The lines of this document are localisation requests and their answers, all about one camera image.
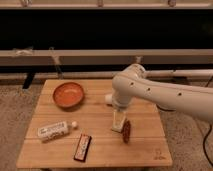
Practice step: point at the white paper cup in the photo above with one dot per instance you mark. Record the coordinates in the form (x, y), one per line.
(108, 99)

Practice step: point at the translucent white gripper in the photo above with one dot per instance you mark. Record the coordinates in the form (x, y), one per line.
(119, 118)

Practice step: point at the wooden table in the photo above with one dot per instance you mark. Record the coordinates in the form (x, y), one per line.
(147, 145)

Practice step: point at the white plastic bottle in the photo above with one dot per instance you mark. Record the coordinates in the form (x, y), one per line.
(58, 129)

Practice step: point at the white horizontal rail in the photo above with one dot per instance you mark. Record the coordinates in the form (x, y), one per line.
(105, 57)

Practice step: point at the dark red candy bar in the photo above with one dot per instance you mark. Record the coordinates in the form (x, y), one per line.
(82, 147)

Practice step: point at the orange bowl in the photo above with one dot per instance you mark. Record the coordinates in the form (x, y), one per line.
(68, 94)

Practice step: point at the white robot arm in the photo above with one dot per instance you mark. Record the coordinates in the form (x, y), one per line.
(195, 101)

